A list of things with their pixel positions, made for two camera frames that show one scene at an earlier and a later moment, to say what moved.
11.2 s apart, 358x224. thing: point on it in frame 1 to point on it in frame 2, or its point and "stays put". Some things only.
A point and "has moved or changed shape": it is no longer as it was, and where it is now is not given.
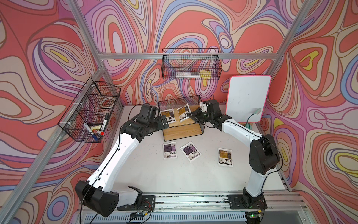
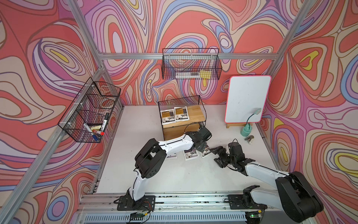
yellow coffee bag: x=225 y=157 has moved or changed shape
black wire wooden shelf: x=187 y=128 stays put
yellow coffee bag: x=170 y=115 stays put
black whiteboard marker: x=105 y=122 stays put
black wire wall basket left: x=86 y=119 stays put
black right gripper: x=195 y=113 to x=219 y=150
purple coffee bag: x=191 y=152 stays put
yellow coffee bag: x=183 y=111 has moved or changed shape
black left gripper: x=160 y=125 to x=202 y=145
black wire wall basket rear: x=191 y=63 stays put
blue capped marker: x=95 y=137 stays put
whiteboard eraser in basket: x=97 y=127 stays put
